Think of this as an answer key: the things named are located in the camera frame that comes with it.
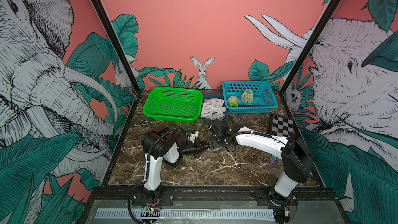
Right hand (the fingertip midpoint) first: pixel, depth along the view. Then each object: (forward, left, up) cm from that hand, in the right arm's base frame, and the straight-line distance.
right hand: (213, 140), depth 86 cm
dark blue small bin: (+34, -3, +1) cm, 34 cm away
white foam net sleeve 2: (+34, -25, 0) cm, 43 cm away
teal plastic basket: (+36, -39, -6) cm, 53 cm away
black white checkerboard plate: (+13, -44, -6) cm, 47 cm away
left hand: (-1, +1, -3) cm, 3 cm away
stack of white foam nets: (+21, 0, +2) cm, 21 cm away
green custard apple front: (+34, -25, 0) cm, 43 cm away
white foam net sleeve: (+32, -13, 0) cm, 35 cm away
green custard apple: (+30, -15, -2) cm, 34 cm away
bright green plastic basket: (+31, +28, -6) cm, 42 cm away
